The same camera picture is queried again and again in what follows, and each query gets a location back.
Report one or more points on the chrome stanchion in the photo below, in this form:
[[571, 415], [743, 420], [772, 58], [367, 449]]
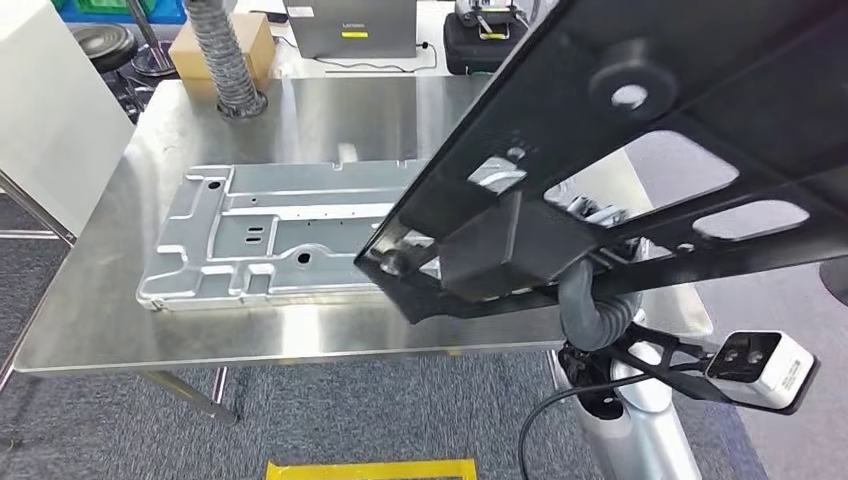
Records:
[[152, 63]]

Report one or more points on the stainless steel workbench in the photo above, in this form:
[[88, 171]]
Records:
[[331, 112]]

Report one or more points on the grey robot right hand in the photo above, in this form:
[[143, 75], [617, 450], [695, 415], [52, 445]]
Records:
[[596, 208]]

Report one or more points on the blue plastic bin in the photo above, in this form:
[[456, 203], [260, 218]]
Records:
[[166, 13]]

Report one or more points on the black carry case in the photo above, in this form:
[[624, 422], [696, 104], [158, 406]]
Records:
[[470, 56]]

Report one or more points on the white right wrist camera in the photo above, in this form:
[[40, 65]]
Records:
[[768, 371]]

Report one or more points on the grey laptop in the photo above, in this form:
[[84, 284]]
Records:
[[351, 30]]

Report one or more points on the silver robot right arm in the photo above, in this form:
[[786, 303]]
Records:
[[636, 424]]

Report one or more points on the large white box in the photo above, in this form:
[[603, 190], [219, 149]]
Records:
[[53, 119]]

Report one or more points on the stamped grey metal panel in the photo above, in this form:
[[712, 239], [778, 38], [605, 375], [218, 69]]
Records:
[[265, 225]]

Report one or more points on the brown cardboard box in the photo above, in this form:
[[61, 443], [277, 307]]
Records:
[[262, 46]]

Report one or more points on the green plastic bin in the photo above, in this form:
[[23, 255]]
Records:
[[99, 5]]

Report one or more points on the yellow floor tape square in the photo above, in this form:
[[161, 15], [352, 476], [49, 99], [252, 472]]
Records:
[[371, 470]]

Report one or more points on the grey metal device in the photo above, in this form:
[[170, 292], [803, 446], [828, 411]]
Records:
[[490, 16]]

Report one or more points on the black plastic plate frame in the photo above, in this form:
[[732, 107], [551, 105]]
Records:
[[662, 66]]

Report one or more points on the black round stool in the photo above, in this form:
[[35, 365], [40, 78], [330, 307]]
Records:
[[102, 46]]

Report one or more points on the black camera bracket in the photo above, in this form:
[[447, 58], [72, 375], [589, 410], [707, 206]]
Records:
[[669, 371]]

